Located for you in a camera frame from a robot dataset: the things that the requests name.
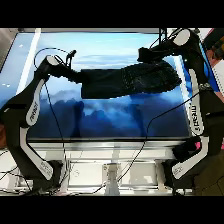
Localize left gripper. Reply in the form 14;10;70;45
59;65;85;84

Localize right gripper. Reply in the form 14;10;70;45
137;46;165;65

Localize silver frame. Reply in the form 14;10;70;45
0;138;224;197

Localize blue jeans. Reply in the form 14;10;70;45
79;60;184;100

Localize black cable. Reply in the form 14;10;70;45
33;46;73;194
114;91;203;184

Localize brown garment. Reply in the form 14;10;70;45
0;129;8;150

